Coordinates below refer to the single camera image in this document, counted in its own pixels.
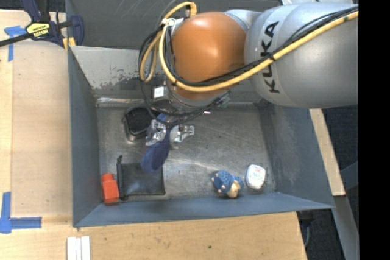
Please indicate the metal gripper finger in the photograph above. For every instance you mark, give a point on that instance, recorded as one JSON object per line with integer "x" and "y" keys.
{"x": 182, "y": 132}
{"x": 154, "y": 131}

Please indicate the dark blue cloth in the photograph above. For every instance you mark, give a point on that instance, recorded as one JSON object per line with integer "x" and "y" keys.
{"x": 154, "y": 156}

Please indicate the black rounded case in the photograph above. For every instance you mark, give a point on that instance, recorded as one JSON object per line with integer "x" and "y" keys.
{"x": 137, "y": 123}

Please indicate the grey metal bin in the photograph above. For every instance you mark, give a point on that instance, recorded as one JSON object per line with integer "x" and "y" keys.
{"x": 219, "y": 143}

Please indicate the black flat pouch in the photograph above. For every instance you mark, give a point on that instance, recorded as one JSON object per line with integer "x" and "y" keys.
{"x": 141, "y": 181}

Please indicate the blue and tan toy animal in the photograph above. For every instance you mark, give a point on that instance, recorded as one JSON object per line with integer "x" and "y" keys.
{"x": 226, "y": 182}

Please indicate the red plastic block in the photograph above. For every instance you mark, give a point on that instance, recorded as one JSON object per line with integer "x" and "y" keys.
{"x": 109, "y": 190}

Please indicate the white packet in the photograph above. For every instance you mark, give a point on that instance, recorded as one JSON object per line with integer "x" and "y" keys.
{"x": 255, "y": 177}

